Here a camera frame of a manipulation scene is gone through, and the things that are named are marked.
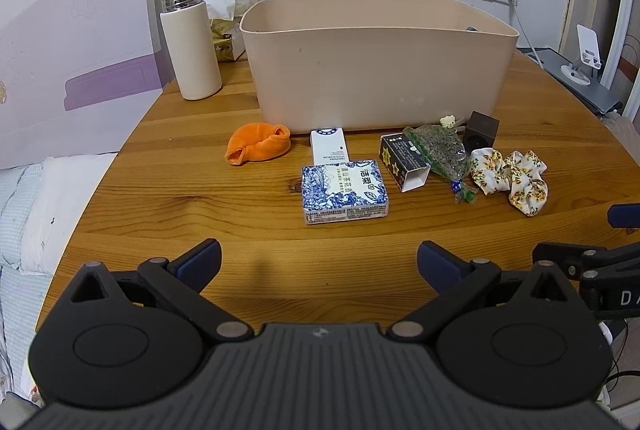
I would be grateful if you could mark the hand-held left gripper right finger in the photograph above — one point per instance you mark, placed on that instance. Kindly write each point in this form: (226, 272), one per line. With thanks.
(440, 262)

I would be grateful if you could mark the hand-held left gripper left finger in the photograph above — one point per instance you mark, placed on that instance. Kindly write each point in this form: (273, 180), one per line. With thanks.
(201, 261)

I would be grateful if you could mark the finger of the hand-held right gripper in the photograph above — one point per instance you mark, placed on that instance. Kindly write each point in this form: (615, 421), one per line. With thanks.
(575, 257)
(625, 216)

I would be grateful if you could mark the white floral scrunchie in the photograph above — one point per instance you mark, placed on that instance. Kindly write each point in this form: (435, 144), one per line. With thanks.
(527, 187)
(489, 169)

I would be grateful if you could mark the black box with yellow star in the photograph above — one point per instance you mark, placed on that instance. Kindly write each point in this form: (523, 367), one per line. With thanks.
(402, 162)

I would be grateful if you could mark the dried lavender sachet bag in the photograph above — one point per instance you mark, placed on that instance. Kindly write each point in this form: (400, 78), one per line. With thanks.
(442, 152)

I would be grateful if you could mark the blue and white tissue pack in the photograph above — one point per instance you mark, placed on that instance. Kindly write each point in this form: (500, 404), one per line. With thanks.
(345, 192)

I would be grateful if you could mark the grey side desk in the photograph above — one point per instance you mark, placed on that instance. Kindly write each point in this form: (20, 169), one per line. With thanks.
(590, 92)

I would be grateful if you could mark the orange cloth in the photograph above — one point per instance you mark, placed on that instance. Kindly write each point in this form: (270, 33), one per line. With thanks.
(257, 144)

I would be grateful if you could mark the dark brown cube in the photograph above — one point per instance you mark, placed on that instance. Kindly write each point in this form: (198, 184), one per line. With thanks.
(481, 132)

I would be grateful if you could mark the white pillow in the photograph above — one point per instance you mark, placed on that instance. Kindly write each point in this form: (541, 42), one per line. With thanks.
(60, 205)

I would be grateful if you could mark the small white medicine box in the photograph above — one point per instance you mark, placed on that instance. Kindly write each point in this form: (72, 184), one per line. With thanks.
(327, 147)

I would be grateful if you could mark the white phone stand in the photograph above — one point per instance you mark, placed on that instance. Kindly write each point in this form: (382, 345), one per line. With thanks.
(587, 47)

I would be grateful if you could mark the light blue checked bedsheet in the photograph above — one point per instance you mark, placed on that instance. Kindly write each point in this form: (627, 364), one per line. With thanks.
(20, 310)

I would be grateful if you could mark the beige plastic storage bin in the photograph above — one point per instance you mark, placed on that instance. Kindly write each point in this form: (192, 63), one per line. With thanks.
(380, 74)

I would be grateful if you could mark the white thermos bottle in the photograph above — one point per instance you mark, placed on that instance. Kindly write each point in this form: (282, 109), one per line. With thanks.
(192, 49)

